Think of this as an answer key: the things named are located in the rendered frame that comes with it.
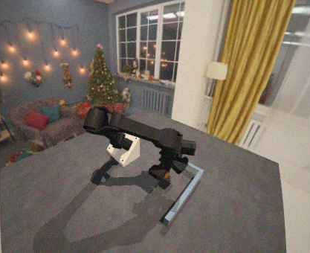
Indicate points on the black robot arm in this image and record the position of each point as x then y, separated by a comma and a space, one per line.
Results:
170, 141

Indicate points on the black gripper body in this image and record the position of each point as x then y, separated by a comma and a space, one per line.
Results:
160, 172

